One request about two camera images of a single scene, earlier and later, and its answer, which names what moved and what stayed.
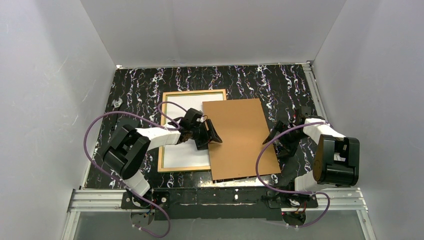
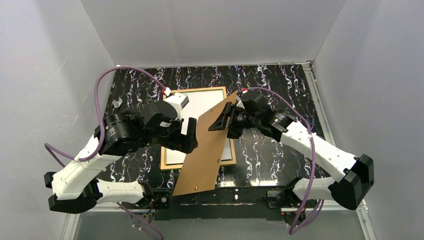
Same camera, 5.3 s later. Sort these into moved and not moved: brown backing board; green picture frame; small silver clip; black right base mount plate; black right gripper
Moved: brown backing board; green picture frame; black right gripper
Not moved: small silver clip; black right base mount plate
